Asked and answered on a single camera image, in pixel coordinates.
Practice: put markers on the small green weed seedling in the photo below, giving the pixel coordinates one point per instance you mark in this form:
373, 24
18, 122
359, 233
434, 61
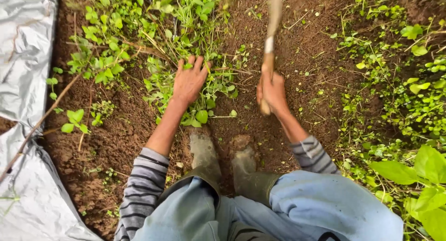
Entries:
75, 121

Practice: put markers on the light blue trousers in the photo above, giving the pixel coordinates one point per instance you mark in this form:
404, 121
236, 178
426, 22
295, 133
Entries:
271, 213

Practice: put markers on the silver plastic mulch sheet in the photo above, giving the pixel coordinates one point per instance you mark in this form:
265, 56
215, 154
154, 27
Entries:
26, 122

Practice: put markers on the person's right hand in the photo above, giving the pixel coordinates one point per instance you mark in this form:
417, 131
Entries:
273, 93

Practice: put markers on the patch of green weeds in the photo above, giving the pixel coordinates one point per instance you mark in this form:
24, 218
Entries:
397, 112

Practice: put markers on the person's right fingers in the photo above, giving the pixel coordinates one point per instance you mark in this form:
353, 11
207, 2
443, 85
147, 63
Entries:
262, 87

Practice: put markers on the person's left hand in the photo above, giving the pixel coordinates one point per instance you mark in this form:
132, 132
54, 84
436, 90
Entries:
188, 83

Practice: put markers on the long thin brown stick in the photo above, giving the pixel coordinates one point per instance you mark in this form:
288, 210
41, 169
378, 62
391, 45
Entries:
38, 124

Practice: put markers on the clump of green weeds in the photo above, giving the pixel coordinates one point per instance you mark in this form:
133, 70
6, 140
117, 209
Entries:
188, 42

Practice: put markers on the muddy green rubber boot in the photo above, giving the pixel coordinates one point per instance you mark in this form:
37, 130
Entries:
249, 174
205, 157

